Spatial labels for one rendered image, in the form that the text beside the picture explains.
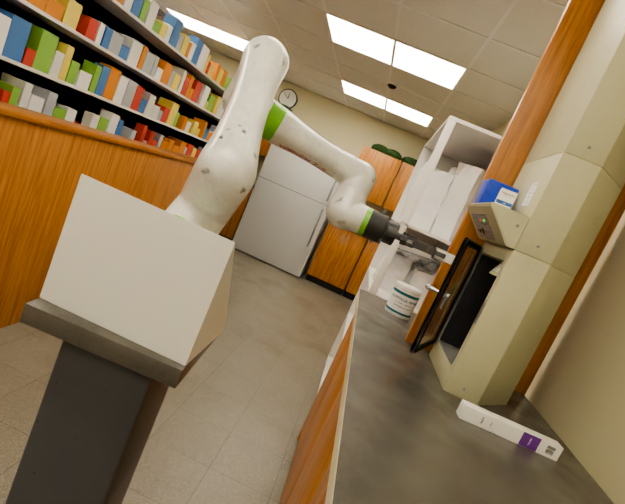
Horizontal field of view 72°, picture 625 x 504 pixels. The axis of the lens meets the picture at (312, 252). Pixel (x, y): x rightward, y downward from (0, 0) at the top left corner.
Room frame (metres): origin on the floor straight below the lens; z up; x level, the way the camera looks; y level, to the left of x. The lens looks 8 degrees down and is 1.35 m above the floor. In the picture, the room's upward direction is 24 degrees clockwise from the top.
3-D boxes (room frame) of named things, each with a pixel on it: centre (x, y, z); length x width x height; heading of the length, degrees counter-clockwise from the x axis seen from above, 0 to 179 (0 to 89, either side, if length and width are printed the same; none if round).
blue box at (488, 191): (1.51, -0.49, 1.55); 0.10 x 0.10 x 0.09; 85
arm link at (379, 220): (1.37, -0.16, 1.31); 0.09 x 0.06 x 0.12; 175
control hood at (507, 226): (1.43, -0.49, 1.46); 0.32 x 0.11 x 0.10; 175
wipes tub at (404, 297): (2.05, -0.50, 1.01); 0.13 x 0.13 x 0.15
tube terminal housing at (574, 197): (1.42, -0.67, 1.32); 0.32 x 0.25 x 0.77; 175
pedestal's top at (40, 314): (0.91, 0.29, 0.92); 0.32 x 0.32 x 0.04; 0
